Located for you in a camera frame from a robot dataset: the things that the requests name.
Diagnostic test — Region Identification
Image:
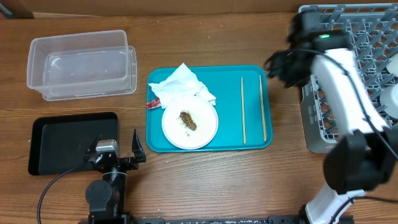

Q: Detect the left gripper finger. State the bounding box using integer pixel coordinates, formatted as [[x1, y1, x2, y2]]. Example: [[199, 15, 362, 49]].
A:
[[83, 134, 102, 161], [131, 129, 146, 163]]

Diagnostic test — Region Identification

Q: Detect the wooden chopstick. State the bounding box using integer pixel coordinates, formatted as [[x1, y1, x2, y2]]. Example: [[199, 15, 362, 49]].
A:
[[259, 75, 267, 142], [241, 77, 246, 144]]

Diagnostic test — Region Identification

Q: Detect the white cup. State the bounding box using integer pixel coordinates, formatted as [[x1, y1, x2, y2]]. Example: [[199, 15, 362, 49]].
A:
[[386, 54, 398, 77]]

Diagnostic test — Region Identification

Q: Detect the grey bowl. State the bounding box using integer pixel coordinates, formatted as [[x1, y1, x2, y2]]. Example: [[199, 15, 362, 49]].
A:
[[379, 84, 398, 119]]

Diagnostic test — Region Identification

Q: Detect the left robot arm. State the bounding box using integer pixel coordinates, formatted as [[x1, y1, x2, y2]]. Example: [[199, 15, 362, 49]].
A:
[[84, 131, 146, 224]]

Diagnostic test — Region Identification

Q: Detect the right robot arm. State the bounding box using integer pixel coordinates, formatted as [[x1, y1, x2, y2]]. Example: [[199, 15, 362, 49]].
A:
[[264, 11, 397, 223]]

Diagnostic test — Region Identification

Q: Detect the grey dishwasher rack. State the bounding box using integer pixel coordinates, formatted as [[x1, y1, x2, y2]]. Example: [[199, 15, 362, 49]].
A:
[[299, 3, 397, 153]]

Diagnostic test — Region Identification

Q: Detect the black plastic tray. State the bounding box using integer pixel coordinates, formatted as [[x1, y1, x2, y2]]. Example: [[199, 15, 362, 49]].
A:
[[28, 112, 119, 175]]

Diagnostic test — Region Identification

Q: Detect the red sauce packet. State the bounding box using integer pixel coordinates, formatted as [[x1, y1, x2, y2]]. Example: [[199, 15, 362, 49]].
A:
[[146, 97, 161, 110]]

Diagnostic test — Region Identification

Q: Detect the brown food scrap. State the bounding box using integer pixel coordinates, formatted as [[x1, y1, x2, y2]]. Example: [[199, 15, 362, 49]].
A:
[[180, 111, 197, 131]]

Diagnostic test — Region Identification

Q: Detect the large white plate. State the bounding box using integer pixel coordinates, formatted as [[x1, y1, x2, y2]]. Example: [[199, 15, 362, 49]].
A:
[[162, 96, 218, 150]]

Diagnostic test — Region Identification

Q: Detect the teal serving tray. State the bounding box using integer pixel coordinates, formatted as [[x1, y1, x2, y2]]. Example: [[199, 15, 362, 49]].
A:
[[146, 65, 274, 153]]

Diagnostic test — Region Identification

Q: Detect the crumpled white paper napkin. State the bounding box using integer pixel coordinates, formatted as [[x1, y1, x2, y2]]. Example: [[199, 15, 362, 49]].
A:
[[149, 63, 216, 109]]

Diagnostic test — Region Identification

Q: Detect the clear plastic storage bin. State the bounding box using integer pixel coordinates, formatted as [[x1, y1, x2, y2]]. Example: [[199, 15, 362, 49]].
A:
[[27, 30, 131, 98]]

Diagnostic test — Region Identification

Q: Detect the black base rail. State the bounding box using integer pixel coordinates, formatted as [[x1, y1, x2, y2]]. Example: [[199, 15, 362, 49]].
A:
[[77, 214, 355, 224]]

